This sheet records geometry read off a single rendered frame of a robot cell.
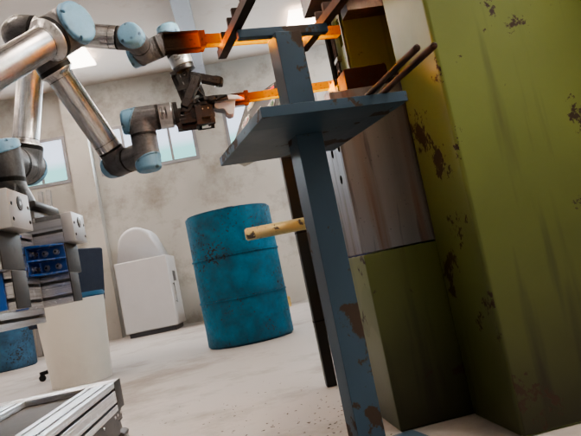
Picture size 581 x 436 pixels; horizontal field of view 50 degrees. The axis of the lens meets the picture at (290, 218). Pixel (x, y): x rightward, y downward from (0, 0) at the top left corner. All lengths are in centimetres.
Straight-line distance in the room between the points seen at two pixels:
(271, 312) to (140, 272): 404
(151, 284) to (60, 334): 406
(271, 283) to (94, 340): 130
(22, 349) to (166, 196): 309
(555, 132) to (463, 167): 25
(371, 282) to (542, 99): 61
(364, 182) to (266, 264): 298
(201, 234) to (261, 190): 469
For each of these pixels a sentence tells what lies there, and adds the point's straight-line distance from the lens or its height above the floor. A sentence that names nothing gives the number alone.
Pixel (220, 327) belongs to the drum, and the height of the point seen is 16.
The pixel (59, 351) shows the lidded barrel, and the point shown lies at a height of 24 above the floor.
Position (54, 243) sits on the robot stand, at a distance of 199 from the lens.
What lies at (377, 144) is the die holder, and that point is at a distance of 170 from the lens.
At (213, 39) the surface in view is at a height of 102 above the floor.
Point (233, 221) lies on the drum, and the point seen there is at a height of 90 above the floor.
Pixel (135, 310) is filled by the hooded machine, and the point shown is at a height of 36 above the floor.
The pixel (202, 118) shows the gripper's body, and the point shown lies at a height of 95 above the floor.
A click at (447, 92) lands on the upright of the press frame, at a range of 151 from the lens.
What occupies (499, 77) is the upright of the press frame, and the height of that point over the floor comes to 81.
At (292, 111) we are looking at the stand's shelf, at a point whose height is 75.
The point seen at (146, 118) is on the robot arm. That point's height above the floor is 97.
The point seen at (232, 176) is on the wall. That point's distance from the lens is 927.
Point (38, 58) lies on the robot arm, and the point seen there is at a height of 111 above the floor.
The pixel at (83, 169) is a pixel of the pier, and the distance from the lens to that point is 938.
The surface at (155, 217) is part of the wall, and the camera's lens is 930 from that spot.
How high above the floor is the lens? 47
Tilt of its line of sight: 5 degrees up
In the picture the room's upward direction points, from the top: 12 degrees counter-clockwise
